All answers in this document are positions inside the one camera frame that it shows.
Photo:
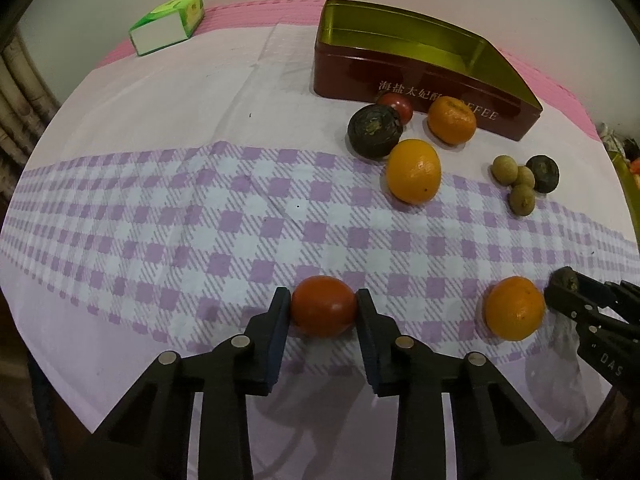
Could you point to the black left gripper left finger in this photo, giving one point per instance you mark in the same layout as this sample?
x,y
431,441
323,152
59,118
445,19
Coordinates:
x,y
146,435

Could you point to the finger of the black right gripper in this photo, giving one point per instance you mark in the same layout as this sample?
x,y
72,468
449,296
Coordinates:
x,y
576,309
622,297

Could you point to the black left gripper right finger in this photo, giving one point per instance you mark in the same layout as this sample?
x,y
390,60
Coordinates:
x,y
496,434

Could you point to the small dark fruit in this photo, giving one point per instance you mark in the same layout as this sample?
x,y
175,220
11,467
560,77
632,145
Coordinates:
x,y
566,278

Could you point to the oval orange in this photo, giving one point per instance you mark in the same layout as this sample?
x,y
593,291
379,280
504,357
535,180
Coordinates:
x,y
413,172

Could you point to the large red tomato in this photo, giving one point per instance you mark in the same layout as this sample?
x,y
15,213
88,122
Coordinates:
x,y
323,307

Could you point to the large dark round fruit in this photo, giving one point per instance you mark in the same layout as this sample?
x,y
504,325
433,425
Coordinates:
x,y
374,130

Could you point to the brown longan lower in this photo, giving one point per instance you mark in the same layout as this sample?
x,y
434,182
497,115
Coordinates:
x,y
522,200

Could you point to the brown longan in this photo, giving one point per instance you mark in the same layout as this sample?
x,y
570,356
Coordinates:
x,y
504,169
525,177
522,200

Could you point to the brown longan middle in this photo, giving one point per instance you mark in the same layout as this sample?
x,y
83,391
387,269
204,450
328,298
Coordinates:
x,y
525,177

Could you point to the brown longan left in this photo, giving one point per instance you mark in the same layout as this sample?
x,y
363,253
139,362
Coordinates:
x,y
504,169

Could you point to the orange beside tin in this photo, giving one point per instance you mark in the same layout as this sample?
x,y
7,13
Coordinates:
x,y
451,120

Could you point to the purple checkered tablecloth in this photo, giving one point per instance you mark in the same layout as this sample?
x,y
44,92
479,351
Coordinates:
x,y
172,194

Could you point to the small red tomato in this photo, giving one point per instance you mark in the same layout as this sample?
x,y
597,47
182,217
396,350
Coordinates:
x,y
399,103

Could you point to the red coffee tin box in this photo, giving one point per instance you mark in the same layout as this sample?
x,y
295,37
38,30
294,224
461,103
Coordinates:
x,y
364,50

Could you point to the patterned curtain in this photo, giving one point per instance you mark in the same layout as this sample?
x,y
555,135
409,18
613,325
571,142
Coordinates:
x,y
27,108

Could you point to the green tissue box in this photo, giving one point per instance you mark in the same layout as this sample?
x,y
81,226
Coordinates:
x,y
170,23

